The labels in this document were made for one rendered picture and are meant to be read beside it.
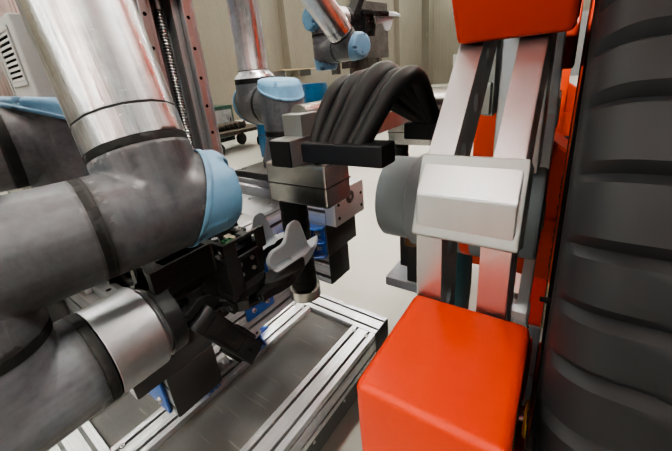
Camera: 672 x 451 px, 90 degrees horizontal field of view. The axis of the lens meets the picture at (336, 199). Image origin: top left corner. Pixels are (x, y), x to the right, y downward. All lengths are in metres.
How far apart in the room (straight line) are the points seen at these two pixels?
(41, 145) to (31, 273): 0.39
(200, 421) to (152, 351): 0.82
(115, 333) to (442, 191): 0.25
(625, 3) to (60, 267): 0.32
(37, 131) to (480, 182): 0.57
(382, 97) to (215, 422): 0.97
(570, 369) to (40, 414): 0.30
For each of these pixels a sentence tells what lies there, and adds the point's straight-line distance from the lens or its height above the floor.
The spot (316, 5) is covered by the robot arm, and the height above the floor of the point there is 1.22.
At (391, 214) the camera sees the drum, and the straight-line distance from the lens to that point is 0.49.
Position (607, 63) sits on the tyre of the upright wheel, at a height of 1.03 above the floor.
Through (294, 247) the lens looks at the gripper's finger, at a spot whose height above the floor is 0.85.
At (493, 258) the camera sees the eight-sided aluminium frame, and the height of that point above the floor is 0.93.
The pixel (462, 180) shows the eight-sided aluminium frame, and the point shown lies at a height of 0.97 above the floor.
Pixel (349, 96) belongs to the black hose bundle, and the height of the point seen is 1.02.
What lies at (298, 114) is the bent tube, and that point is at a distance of 0.37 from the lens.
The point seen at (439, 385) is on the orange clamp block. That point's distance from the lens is 0.20.
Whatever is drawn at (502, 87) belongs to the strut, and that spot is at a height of 1.01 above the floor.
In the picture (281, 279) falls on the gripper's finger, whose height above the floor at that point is 0.84.
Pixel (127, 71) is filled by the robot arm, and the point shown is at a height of 1.05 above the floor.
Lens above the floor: 1.04
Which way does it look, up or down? 20 degrees down
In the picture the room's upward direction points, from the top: 5 degrees counter-clockwise
